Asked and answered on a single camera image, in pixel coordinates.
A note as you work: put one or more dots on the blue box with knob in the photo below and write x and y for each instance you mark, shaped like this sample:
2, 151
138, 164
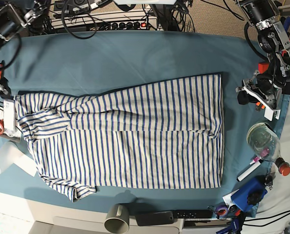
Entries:
249, 194

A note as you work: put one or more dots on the white paper roll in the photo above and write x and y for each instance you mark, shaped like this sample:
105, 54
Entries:
10, 154

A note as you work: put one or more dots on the orange black utility knife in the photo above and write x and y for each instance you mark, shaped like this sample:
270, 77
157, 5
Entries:
259, 106

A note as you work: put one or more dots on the black square block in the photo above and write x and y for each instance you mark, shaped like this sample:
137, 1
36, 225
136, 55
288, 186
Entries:
286, 89

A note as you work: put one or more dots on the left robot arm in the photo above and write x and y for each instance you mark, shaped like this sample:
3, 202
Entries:
268, 37

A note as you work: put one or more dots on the black smartphone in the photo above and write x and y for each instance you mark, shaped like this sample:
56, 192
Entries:
154, 219

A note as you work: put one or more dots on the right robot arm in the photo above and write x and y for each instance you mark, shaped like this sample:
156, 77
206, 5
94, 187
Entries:
13, 19

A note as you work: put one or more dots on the blue clamp bottom edge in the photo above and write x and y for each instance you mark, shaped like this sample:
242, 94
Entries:
235, 227

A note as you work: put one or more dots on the white blister pack box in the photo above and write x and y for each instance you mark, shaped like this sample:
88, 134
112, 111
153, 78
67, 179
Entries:
9, 116

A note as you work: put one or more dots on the clear bottle red cap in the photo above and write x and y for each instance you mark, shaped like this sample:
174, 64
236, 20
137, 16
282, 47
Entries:
266, 146

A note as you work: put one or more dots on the teal table cloth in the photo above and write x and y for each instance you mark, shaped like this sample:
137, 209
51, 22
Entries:
112, 60

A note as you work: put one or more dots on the purple tape roll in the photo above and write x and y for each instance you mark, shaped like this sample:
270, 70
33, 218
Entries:
221, 211

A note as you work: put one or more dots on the white marker pen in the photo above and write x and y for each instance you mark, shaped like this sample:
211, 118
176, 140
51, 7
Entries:
250, 169

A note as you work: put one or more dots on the blue white striped T-shirt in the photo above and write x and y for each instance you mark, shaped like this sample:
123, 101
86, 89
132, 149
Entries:
162, 135

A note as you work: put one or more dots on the black power strip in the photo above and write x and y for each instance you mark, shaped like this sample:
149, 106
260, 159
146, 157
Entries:
124, 25

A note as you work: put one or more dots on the grey ceramic mug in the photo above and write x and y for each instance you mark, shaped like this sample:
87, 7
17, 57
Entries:
117, 220

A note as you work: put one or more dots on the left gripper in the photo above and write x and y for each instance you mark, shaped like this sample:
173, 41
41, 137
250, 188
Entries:
261, 87

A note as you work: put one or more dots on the red cube block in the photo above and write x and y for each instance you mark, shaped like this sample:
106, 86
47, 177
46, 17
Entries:
263, 67

